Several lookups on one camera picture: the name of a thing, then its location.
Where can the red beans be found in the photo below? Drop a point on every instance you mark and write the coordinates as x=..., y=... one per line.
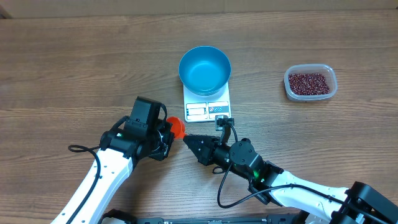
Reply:
x=308, y=84

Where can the red measuring scoop blue handle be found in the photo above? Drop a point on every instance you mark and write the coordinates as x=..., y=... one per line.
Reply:
x=178, y=127

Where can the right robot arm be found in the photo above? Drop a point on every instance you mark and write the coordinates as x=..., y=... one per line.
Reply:
x=271, y=184

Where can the blue bowl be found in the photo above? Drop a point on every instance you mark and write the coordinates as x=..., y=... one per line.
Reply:
x=204, y=70

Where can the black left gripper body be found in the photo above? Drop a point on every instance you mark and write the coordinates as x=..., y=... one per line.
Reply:
x=162, y=138

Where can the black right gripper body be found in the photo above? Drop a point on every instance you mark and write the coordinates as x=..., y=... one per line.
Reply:
x=218, y=158

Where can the white kitchen scale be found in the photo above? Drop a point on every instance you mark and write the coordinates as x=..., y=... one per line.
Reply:
x=198, y=109

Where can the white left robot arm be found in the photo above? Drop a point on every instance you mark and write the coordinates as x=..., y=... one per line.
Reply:
x=108, y=171

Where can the clear plastic container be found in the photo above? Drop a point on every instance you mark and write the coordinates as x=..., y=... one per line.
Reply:
x=325, y=70

